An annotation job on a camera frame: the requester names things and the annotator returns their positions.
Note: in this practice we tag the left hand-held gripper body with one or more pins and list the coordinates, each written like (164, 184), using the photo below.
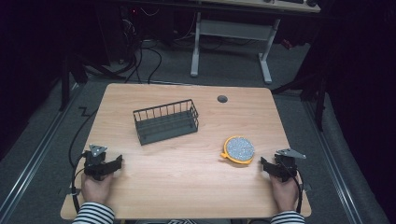
(94, 160)

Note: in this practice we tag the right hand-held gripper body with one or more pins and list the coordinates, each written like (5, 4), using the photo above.
(287, 163)

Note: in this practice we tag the yellow round speckled sponge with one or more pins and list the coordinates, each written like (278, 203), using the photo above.
(239, 150)

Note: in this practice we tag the person's left hand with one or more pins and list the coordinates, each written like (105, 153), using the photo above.
(96, 189)

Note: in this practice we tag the person's right hand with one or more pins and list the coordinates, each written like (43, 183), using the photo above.
(285, 194)

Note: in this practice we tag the black metal stand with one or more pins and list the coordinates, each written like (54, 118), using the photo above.
(317, 96)
(67, 81)

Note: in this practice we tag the dark computer tower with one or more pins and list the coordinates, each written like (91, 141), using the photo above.
(120, 31)

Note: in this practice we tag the white-framed desk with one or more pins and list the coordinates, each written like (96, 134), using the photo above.
(230, 29)

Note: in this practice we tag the metal floor rail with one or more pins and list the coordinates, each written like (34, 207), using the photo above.
(334, 168)
(31, 161)

